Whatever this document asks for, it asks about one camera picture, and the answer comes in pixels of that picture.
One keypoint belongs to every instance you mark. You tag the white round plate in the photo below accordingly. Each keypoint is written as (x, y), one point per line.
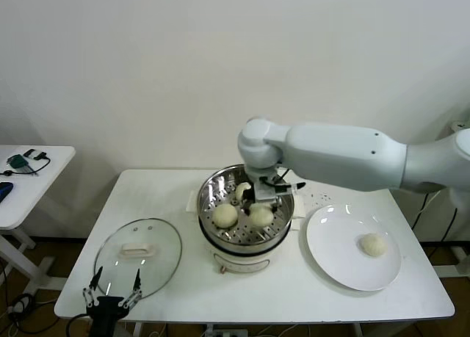
(330, 241)

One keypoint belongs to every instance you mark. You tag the white electric cooker pot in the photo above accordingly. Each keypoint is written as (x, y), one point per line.
(242, 260)

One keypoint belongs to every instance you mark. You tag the green hex key set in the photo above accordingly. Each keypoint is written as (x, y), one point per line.
(17, 162)

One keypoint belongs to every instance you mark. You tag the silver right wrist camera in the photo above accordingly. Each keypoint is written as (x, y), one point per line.
(266, 192)

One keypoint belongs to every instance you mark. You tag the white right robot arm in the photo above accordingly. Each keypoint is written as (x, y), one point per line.
(338, 153)

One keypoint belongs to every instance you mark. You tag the blue object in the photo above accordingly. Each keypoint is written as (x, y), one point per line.
(4, 192)

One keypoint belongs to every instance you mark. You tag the round glass pot lid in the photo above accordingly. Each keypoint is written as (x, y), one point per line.
(161, 241)

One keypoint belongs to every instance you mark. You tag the floor power strip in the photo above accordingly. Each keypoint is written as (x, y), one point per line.
(229, 332)

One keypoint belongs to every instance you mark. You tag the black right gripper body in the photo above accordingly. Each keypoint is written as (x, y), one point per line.
(249, 196)

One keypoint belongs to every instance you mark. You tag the white side table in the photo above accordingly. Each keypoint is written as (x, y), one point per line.
(44, 190)

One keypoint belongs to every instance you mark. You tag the perforated steel steamer basket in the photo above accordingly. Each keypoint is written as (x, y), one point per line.
(209, 190)

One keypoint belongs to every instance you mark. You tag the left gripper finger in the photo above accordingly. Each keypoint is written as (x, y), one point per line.
(138, 282)
(97, 277)

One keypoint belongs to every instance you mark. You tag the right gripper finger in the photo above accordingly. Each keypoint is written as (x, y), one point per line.
(277, 206)
(247, 208)

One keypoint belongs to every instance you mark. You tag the black silver usb stick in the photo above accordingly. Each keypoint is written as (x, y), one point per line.
(29, 153)

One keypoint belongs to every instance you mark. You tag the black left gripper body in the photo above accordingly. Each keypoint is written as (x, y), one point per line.
(106, 305)

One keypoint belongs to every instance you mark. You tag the white steamed baozi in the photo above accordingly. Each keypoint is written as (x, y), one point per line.
(260, 216)
(372, 244)
(225, 216)
(241, 191)

